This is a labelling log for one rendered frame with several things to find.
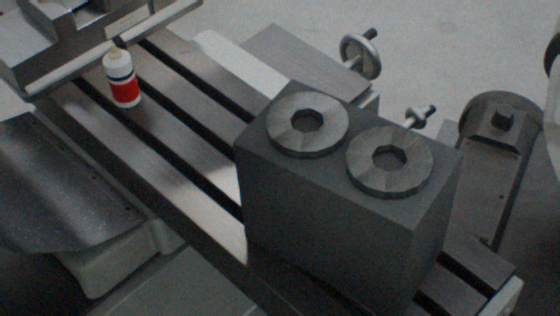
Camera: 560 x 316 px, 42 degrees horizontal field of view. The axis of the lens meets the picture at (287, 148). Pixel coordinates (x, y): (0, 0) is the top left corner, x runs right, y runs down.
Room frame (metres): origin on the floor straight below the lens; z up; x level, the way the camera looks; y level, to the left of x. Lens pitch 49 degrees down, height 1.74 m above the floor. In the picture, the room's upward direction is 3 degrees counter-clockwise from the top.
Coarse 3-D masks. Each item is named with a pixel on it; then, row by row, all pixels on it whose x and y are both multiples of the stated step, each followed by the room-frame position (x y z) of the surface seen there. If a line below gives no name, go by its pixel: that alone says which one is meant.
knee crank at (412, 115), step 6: (408, 108) 1.12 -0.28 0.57; (414, 108) 1.11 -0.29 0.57; (420, 108) 1.13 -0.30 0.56; (426, 108) 1.13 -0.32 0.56; (432, 108) 1.14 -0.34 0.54; (408, 114) 1.11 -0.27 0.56; (414, 114) 1.10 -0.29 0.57; (420, 114) 1.10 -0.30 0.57; (426, 114) 1.12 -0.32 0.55; (408, 120) 1.09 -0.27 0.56; (414, 120) 1.09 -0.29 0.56; (420, 120) 1.09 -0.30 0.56; (426, 120) 1.09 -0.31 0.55; (408, 126) 1.08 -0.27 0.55; (414, 126) 1.09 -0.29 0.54; (420, 126) 1.09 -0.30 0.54
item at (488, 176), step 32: (480, 128) 1.01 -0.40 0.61; (512, 128) 1.00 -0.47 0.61; (480, 160) 0.94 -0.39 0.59; (512, 160) 0.94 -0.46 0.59; (544, 160) 0.95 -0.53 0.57; (480, 192) 0.86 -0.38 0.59; (512, 192) 0.86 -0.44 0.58; (544, 192) 0.87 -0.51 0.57; (480, 224) 0.78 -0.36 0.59; (512, 224) 0.79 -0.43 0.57; (544, 224) 0.79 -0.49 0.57; (512, 256) 0.72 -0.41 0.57; (544, 256) 0.72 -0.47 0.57; (544, 288) 0.65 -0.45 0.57
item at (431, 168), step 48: (288, 96) 0.58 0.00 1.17; (240, 144) 0.52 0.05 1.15; (288, 144) 0.50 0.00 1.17; (336, 144) 0.50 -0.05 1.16; (384, 144) 0.50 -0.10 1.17; (432, 144) 0.50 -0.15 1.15; (240, 192) 0.52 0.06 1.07; (288, 192) 0.48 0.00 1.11; (336, 192) 0.45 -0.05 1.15; (384, 192) 0.44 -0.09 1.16; (432, 192) 0.44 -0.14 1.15; (288, 240) 0.48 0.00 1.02; (336, 240) 0.45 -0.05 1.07; (384, 240) 0.41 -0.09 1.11; (432, 240) 0.45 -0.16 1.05; (384, 288) 0.41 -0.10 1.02
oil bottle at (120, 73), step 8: (112, 48) 0.78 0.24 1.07; (104, 56) 0.79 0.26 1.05; (112, 56) 0.78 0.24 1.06; (120, 56) 0.78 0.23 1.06; (128, 56) 0.79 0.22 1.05; (104, 64) 0.78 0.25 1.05; (112, 64) 0.77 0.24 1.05; (120, 64) 0.77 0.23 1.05; (128, 64) 0.78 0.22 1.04; (112, 72) 0.77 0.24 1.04; (120, 72) 0.77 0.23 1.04; (128, 72) 0.78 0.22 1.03; (112, 80) 0.77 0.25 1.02; (120, 80) 0.77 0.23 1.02; (128, 80) 0.77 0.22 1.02; (136, 80) 0.79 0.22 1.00; (112, 88) 0.77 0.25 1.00; (120, 88) 0.77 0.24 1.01; (128, 88) 0.77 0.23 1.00; (136, 88) 0.78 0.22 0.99; (120, 96) 0.77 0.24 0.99; (128, 96) 0.77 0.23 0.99; (136, 96) 0.78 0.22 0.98; (120, 104) 0.77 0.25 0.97; (128, 104) 0.77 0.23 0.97
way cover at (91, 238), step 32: (0, 128) 0.80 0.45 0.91; (32, 128) 0.80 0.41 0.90; (0, 160) 0.72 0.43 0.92; (32, 160) 0.73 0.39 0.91; (64, 160) 0.73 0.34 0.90; (0, 192) 0.63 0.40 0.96; (32, 192) 0.65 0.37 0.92; (64, 192) 0.66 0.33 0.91; (96, 192) 0.67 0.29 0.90; (0, 224) 0.55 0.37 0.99; (32, 224) 0.57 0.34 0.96; (64, 224) 0.59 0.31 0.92; (96, 224) 0.60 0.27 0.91; (128, 224) 0.60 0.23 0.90
